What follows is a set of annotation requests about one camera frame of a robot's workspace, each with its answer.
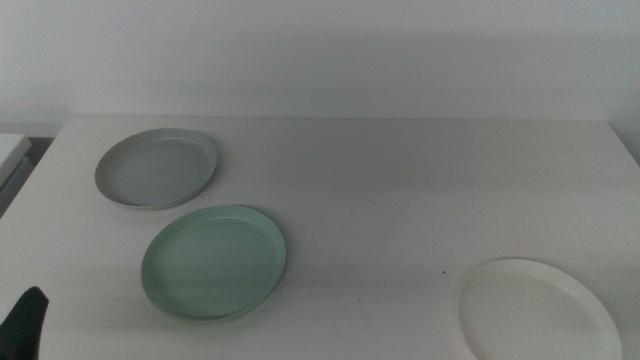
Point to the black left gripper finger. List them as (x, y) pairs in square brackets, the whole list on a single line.
[(22, 330)]

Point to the white side shelf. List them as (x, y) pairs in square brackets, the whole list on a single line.
[(10, 150)]

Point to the grey shallow bowl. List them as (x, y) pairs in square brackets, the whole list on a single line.
[(155, 170)]

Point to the white shallow bowl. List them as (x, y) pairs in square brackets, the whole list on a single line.
[(535, 315)]

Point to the pale green shallow bowl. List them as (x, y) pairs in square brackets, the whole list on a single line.
[(212, 262)]

